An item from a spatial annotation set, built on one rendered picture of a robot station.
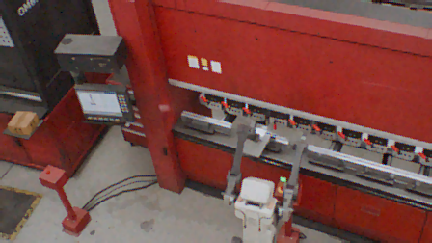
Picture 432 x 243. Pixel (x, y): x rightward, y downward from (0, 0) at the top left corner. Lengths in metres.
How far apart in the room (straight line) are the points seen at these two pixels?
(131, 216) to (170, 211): 0.39
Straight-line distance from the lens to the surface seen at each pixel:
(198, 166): 5.14
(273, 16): 3.71
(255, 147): 4.48
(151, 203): 5.50
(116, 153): 6.07
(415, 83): 3.73
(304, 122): 4.27
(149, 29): 4.24
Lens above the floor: 4.29
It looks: 44 degrees down
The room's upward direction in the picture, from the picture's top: 8 degrees counter-clockwise
